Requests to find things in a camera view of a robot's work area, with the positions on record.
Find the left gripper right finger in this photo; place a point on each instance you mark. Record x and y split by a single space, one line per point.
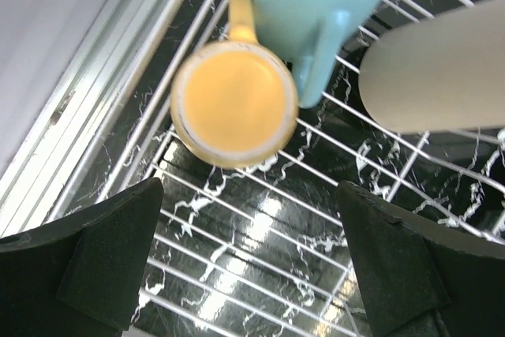
416 277

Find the black marble pattern mat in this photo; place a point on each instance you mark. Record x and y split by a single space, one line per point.
256 234

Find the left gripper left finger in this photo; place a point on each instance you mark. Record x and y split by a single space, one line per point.
80 275

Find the tan beige tall cup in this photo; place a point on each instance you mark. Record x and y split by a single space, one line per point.
439 74

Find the yellow cup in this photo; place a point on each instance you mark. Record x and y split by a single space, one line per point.
233 102

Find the light blue cup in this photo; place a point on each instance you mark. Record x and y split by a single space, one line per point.
309 34

